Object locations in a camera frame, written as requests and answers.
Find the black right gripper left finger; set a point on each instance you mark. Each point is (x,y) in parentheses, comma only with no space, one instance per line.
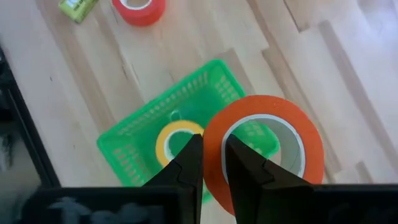
(186,174)

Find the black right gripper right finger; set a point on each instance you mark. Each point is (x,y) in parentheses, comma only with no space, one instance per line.
(248,180)

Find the orange tape roll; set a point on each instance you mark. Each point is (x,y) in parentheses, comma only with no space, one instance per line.
(264,105)

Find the yellow tape roll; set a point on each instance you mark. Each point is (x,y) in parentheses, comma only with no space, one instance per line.
(160,140)

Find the red tape roll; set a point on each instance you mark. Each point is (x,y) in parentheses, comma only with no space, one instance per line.
(146,17)

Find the green plastic basket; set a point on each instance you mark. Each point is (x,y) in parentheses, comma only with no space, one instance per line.
(140,130)

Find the black aluminium table frame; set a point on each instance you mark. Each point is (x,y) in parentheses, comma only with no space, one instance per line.
(31,140)

